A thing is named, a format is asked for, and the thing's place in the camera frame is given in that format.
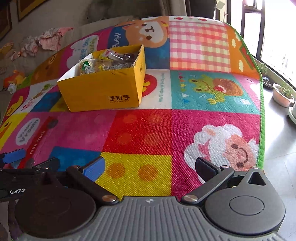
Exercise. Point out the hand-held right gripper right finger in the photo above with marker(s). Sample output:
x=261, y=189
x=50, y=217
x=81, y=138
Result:
x=205, y=171

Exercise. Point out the white plant pot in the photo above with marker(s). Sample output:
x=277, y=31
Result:
x=292, y=113

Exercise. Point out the yellow snack packet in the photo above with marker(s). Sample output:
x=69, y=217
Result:
x=99, y=56

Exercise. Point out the dark window frame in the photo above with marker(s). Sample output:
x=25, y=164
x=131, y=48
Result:
x=240, y=27

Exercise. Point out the orange plush toy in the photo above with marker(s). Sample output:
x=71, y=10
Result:
x=15, y=78

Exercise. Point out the yellow cardboard box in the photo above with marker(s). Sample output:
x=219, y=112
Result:
x=99, y=92

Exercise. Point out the clear grain bar packet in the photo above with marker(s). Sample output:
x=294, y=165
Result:
x=85, y=68

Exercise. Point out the colourful cartoon play mat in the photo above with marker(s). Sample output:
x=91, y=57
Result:
x=150, y=129

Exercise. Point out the small white toy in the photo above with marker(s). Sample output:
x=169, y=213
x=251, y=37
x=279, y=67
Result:
x=12, y=88

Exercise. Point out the dark plant pot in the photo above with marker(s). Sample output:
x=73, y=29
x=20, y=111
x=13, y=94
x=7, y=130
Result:
x=268, y=85

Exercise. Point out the pile of pink clothes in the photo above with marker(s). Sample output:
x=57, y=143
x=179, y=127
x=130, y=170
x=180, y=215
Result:
x=50, y=39

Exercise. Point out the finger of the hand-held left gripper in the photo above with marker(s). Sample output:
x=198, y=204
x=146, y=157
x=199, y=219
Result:
x=47, y=163
x=13, y=155

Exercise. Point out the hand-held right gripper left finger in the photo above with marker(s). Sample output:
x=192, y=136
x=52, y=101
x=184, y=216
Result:
x=94, y=170

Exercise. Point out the beige plant pot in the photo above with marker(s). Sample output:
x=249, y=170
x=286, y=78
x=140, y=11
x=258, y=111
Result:
x=281, y=98

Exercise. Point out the brown snack packet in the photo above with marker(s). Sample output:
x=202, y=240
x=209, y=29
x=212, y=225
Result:
x=124, y=56

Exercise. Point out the framed wall picture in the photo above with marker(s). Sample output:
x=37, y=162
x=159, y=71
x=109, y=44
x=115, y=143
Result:
x=27, y=8
x=4, y=20

